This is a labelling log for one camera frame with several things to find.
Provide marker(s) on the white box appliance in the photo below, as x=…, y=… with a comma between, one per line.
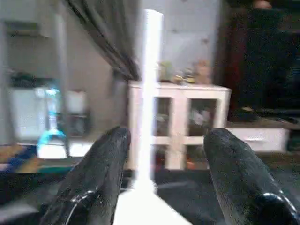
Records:
x=76, y=102

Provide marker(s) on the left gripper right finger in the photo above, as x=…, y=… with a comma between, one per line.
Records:
x=243, y=187

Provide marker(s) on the grey metal pole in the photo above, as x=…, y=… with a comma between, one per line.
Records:
x=62, y=70

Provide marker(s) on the white plastic table leg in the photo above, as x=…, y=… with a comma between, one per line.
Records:
x=151, y=93

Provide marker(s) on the white glass-door cabinet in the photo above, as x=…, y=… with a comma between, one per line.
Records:
x=178, y=98

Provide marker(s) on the dark wooden wall cabinet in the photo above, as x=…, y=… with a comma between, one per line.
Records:
x=267, y=56

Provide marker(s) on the plush toy figure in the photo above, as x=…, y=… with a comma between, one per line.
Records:
x=165, y=72
x=202, y=72

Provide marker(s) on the black work mat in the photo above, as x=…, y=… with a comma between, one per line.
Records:
x=33, y=187

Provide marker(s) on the white plastic table top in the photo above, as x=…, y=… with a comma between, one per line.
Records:
x=145, y=208

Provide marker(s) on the grey window curtain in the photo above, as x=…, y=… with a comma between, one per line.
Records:
x=108, y=37

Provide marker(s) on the silver trophy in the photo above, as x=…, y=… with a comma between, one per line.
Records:
x=183, y=76

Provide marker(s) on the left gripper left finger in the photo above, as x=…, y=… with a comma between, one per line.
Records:
x=89, y=187

